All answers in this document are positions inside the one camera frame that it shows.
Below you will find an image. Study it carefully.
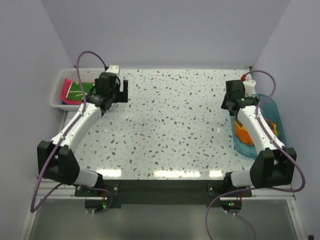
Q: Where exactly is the yellow green patterned towel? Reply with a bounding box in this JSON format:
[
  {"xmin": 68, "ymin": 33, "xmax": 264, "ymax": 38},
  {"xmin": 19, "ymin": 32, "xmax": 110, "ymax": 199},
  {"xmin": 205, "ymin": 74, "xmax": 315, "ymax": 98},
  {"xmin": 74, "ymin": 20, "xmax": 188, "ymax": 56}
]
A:
[{"xmin": 65, "ymin": 82, "xmax": 95, "ymax": 105}]

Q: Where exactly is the orange grey patterned towel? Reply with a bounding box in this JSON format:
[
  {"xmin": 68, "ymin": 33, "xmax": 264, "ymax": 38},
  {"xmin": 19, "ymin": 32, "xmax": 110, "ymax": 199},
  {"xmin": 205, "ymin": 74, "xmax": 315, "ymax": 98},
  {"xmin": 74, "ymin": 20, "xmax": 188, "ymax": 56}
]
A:
[{"xmin": 234, "ymin": 118, "xmax": 278, "ymax": 147}]

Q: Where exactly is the pink towel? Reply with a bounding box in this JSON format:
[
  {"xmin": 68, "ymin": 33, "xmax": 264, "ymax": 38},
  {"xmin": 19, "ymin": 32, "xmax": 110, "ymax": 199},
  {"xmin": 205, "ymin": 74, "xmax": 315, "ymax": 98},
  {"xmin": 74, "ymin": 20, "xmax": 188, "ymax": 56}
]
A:
[{"xmin": 60, "ymin": 78, "xmax": 78, "ymax": 101}]

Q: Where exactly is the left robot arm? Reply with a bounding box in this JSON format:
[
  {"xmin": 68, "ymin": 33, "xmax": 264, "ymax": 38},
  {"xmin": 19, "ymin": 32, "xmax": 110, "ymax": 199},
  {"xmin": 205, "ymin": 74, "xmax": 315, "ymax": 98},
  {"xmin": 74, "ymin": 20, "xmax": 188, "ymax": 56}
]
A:
[{"xmin": 37, "ymin": 71, "xmax": 129, "ymax": 197}]

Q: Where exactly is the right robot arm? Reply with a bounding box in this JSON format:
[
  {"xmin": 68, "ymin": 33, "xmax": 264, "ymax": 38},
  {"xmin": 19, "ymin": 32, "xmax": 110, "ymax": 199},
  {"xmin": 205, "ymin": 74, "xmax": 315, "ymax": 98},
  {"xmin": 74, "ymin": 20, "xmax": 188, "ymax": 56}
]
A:
[{"xmin": 221, "ymin": 80, "xmax": 297, "ymax": 197}]

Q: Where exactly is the white plastic basket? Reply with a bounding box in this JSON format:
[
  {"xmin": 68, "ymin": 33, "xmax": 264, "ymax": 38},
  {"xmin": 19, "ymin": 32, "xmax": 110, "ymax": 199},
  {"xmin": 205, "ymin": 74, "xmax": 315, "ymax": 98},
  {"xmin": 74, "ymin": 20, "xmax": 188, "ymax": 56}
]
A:
[{"xmin": 49, "ymin": 68, "xmax": 106, "ymax": 119}]

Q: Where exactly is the teal plastic tub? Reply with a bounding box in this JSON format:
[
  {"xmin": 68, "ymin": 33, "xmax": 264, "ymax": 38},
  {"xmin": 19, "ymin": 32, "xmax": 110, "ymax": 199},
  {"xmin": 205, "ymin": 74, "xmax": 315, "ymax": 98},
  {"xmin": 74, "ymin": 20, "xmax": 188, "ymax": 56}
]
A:
[{"xmin": 230, "ymin": 99, "xmax": 287, "ymax": 159}]

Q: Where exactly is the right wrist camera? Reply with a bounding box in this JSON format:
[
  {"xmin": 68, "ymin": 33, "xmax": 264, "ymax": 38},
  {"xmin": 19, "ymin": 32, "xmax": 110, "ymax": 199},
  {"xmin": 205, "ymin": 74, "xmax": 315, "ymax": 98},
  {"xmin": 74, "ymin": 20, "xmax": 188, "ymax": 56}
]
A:
[{"xmin": 240, "ymin": 74, "xmax": 256, "ymax": 97}]

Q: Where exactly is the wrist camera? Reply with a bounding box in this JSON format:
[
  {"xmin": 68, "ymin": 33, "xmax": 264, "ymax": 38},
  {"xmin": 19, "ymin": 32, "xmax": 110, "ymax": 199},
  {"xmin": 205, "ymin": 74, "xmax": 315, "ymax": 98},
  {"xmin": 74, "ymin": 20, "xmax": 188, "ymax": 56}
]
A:
[
  {"xmin": 240, "ymin": 74, "xmax": 256, "ymax": 97},
  {"xmin": 104, "ymin": 65, "xmax": 120, "ymax": 76}
]

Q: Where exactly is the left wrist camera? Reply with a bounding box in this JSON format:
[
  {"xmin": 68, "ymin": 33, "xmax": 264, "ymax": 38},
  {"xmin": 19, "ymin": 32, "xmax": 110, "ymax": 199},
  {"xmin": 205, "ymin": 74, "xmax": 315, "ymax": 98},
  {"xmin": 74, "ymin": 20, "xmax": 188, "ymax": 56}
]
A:
[{"xmin": 104, "ymin": 65, "xmax": 120, "ymax": 76}]

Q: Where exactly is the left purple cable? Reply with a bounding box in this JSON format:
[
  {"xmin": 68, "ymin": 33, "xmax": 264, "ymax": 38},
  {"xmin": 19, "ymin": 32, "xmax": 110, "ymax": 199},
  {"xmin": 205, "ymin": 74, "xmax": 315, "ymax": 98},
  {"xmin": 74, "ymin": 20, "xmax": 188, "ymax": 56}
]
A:
[{"xmin": 29, "ymin": 51, "xmax": 113, "ymax": 216}]

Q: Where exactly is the purple cable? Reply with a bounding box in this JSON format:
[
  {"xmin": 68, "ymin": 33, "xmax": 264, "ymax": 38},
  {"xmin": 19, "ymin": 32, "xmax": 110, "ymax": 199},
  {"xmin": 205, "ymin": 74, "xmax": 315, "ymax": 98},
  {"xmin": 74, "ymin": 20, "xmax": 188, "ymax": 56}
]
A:
[
  {"xmin": 29, "ymin": 51, "xmax": 113, "ymax": 216},
  {"xmin": 204, "ymin": 69, "xmax": 306, "ymax": 240}
]

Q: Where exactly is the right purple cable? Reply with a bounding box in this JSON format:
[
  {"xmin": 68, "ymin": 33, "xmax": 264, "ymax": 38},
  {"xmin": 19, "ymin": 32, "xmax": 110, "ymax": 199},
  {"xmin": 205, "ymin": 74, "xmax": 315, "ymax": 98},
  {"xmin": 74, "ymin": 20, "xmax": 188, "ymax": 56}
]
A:
[{"xmin": 204, "ymin": 69, "xmax": 306, "ymax": 240}]

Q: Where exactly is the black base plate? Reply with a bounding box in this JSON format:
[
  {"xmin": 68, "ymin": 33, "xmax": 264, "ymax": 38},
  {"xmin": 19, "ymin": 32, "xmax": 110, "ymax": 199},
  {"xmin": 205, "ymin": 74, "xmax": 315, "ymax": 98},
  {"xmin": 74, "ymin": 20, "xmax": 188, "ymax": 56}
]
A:
[{"xmin": 74, "ymin": 178, "xmax": 252, "ymax": 210}]

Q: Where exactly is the aluminium rail frame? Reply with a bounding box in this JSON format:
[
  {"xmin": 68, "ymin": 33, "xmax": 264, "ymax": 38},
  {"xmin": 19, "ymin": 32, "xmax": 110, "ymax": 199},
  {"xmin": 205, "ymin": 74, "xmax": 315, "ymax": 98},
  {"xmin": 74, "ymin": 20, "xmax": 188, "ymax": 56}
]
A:
[{"xmin": 18, "ymin": 159, "xmax": 307, "ymax": 240}]

